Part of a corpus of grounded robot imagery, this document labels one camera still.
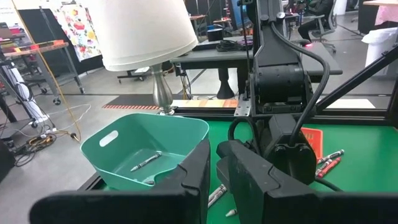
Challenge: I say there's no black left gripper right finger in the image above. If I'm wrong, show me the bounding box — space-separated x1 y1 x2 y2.
228 141 398 224

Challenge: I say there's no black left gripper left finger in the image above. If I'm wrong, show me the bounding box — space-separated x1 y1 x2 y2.
29 139 211 224

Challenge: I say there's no orange mesh basket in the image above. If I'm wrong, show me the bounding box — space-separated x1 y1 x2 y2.
300 127 324 160

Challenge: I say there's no green table mat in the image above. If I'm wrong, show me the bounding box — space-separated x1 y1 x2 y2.
93 119 398 224

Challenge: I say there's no teal plastic bin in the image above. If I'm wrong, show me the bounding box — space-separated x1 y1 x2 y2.
80 112 210 191

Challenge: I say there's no white paper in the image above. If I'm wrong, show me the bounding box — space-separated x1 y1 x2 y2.
325 98 377 110

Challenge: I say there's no black pole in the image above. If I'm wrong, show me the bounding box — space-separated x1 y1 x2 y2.
315 45 398 115

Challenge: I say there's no black floor mat striped edge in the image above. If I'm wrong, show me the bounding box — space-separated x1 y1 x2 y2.
101 93 184 111

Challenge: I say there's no grey desk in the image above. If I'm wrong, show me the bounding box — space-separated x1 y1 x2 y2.
170 34 343 100

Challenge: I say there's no black office chair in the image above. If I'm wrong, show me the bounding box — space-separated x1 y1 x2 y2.
309 0 339 54

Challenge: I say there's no person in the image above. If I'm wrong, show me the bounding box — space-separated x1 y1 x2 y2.
297 0 335 43

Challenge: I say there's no white cylinder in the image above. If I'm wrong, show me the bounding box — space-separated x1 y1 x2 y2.
361 27 398 77

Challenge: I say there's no black cylinder speaker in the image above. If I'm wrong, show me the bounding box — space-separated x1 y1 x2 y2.
206 27 224 42

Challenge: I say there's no pink cloth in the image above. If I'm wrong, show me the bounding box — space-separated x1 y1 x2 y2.
374 4 398 27

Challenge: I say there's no table lamp white shade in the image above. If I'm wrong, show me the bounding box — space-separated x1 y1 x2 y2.
79 0 200 116

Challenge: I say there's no wooden top workbench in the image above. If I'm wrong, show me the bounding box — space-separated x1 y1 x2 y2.
0 39 85 105

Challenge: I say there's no colourful cloth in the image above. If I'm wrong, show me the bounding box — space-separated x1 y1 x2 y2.
51 2 104 62

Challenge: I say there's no silver mounting bracket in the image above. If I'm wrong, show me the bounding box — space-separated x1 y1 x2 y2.
233 93 252 118

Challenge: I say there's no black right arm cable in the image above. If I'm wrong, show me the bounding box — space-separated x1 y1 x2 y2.
228 21 343 192

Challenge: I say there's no floor cable bundle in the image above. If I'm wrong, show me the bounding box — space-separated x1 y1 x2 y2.
14 129 82 167

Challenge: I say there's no coiled black cable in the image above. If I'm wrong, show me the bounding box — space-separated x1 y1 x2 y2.
215 39 244 52

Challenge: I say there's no yellow floor cable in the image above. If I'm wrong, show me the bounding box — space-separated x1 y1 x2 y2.
11 0 82 142

